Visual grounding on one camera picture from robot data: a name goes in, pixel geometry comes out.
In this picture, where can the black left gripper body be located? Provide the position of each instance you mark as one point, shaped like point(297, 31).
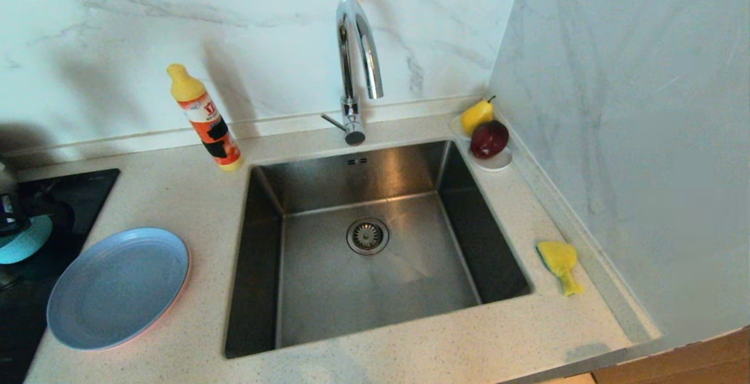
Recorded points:
point(9, 214)

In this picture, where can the teal ceramic bowl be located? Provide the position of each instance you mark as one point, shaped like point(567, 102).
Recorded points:
point(29, 243)

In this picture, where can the blue plastic plate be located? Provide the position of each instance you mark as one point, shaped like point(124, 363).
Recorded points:
point(117, 287)

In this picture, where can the pink plastic plate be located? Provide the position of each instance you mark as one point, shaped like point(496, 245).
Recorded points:
point(188, 272)

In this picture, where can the yellow orange dish soap bottle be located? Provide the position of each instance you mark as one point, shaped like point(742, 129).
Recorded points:
point(210, 119)

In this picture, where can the chrome faucet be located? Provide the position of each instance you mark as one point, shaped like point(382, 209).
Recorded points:
point(351, 50)

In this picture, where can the yellow fish-shaped sponge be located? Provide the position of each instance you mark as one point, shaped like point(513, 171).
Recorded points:
point(559, 258)

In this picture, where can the metal sink drain strainer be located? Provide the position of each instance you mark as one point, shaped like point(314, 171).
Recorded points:
point(368, 235)

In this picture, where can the stainless steel sink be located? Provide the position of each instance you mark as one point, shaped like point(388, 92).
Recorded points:
point(381, 290)

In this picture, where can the black induction cooktop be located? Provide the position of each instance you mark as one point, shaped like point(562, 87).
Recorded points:
point(76, 196)

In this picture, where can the small white dish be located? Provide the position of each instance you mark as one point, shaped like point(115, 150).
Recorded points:
point(498, 164)
point(456, 126)

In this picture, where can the yellow pear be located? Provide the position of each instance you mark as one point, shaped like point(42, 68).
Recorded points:
point(476, 115)

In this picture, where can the dark red apple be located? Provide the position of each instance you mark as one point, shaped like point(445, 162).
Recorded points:
point(490, 139)

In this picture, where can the wooden cabinet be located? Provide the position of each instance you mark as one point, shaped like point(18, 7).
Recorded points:
point(691, 366)

